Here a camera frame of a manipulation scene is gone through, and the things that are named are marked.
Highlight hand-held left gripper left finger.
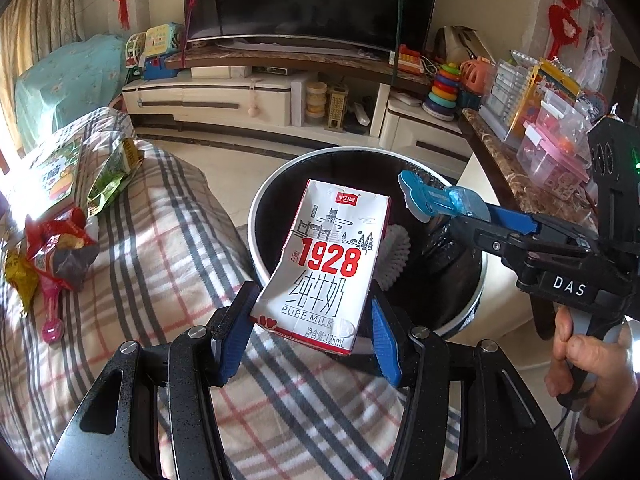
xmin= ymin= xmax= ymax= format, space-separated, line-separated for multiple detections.
xmin=45 ymin=280 xmax=263 ymax=480

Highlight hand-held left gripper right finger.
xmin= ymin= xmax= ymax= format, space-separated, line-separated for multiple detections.
xmin=370 ymin=292 xmax=576 ymax=480

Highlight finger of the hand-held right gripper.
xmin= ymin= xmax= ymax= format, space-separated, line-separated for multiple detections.
xmin=451 ymin=214 xmax=539 ymax=274
xmin=484 ymin=204 xmax=599 ymax=251

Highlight white milk carton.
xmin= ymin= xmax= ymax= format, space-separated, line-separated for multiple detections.
xmin=248 ymin=178 xmax=392 ymax=357

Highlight white bin with black bag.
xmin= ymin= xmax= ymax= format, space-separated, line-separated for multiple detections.
xmin=246 ymin=146 xmax=488 ymax=342

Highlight person's right forearm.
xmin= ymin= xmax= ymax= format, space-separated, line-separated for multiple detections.
xmin=575 ymin=410 xmax=640 ymax=480

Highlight person's right hand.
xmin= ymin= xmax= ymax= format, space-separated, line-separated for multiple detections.
xmin=545 ymin=306 xmax=637 ymax=419

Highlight brown marble counter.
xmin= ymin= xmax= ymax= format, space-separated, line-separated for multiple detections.
xmin=460 ymin=107 xmax=601 ymax=232

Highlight plaid blanket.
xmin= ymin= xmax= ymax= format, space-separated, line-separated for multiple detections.
xmin=0 ymin=107 xmax=466 ymax=480

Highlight clear plastic drawer box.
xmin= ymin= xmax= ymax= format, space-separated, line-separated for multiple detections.
xmin=482 ymin=50 xmax=539 ymax=139

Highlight colourful picture box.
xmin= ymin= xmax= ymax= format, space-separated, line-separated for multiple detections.
xmin=530 ymin=57 xmax=584 ymax=99

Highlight orange plastic toy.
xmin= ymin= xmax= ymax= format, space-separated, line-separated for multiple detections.
xmin=460 ymin=57 xmax=494 ymax=94

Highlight pink plastic spoon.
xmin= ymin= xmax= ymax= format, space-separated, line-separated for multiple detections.
xmin=41 ymin=280 xmax=66 ymax=345

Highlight beige bag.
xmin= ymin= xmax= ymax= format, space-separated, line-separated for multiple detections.
xmin=435 ymin=25 xmax=491 ymax=69

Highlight red toy telephone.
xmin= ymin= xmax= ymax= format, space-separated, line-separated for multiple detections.
xmin=397 ymin=44 xmax=434 ymax=79

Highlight crumpled red snack packet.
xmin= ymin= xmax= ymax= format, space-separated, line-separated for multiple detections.
xmin=25 ymin=207 xmax=101 ymax=294

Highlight green snack packet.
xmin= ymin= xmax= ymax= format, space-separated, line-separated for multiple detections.
xmin=86 ymin=137 xmax=146 ymax=211

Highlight yellow toy building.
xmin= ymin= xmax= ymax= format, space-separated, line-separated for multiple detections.
xmin=325 ymin=85 xmax=350 ymax=134

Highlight yellow snack wrapper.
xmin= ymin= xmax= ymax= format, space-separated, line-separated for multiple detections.
xmin=2 ymin=247 xmax=41 ymax=316

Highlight stacked yellow jars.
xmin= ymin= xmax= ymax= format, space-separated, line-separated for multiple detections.
xmin=306 ymin=82 xmax=329 ymax=126

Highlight white television stand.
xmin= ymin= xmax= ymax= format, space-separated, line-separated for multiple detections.
xmin=121 ymin=42 xmax=482 ymax=162

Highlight illustrated children's book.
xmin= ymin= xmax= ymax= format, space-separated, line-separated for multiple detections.
xmin=10 ymin=135 xmax=84 ymax=212

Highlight blue toy block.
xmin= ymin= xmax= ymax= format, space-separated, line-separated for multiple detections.
xmin=142 ymin=55 xmax=179 ymax=81

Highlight black flat screen television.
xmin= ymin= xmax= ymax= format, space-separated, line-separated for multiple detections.
xmin=182 ymin=0 xmax=443 ymax=56

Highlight white lattice ball toy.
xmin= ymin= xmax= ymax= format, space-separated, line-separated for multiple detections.
xmin=124 ymin=32 xmax=148 ymax=69

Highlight teal flowered furniture cover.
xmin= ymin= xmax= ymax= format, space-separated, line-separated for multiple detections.
xmin=14 ymin=35 xmax=131 ymax=137

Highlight yellow toy cash register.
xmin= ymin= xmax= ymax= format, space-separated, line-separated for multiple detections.
xmin=144 ymin=22 xmax=184 ymax=59

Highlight pink ribbon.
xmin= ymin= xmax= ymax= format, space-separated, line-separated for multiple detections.
xmin=182 ymin=0 xmax=206 ymax=69

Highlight beige patterned curtain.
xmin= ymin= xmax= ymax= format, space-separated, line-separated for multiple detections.
xmin=0 ymin=0 xmax=85 ymax=92

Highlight rainbow stacking ring toy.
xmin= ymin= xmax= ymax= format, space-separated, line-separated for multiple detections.
xmin=422 ymin=62 xmax=461 ymax=121

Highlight green string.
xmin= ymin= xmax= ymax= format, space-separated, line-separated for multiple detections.
xmin=396 ymin=0 xmax=405 ymax=84

